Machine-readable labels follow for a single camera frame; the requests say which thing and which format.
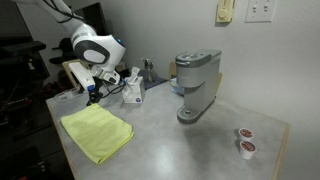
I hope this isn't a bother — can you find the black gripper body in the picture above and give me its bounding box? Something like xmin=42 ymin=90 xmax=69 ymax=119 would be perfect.
xmin=87 ymin=78 xmax=103 ymax=102

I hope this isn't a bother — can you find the yellow-green microfiber towel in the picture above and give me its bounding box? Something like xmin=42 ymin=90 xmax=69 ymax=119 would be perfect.
xmin=61 ymin=104 xmax=134 ymax=164

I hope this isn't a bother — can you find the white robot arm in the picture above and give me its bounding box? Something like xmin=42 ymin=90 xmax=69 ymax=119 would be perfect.
xmin=12 ymin=0 xmax=126 ymax=106

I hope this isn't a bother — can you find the grey tissue box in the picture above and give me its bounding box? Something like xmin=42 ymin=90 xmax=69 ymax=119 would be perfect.
xmin=122 ymin=77 xmax=145 ymax=104

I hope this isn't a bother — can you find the white tissue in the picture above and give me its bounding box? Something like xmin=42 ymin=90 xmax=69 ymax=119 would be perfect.
xmin=127 ymin=67 xmax=140 ymax=85

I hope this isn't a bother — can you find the dark blue cloth mat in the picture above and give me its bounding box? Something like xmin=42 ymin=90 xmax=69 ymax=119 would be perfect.
xmin=144 ymin=77 xmax=167 ymax=90

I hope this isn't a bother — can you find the grey pod coffee maker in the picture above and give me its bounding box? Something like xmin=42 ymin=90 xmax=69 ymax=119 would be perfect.
xmin=175 ymin=49 xmax=222 ymax=124

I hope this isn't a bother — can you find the coffee pod far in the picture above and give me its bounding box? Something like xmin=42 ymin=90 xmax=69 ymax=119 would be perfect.
xmin=238 ymin=128 xmax=254 ymax=141

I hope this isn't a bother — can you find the coffee pod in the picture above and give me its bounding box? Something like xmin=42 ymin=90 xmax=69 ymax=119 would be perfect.
xmin=238 ymin=128 xmax=254 ymax=141
xmin=239 ymin=140 xmax=257 ymax=160

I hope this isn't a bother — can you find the coffee pod near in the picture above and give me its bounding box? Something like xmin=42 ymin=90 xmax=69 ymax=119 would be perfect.
xmin=239 ymin=140 xmax=257 ymax=160

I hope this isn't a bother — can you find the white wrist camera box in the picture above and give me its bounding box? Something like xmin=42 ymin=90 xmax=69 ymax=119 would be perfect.
xmin=69 ymin=62 xmax=95 ymax=91

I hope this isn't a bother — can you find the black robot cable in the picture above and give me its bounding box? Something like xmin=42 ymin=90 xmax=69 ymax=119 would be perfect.
xmin=99 ymin=78 xmax=128 ymax=100

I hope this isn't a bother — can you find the beige wall thermostat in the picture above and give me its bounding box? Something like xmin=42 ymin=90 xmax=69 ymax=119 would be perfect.
xmin=216 ymin=0 xmax=235 ymax=23

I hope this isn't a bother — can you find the white wall switch plate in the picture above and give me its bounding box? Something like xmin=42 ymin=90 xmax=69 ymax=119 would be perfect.
xmin=245 ymin=0 xmax=278 ymax=23

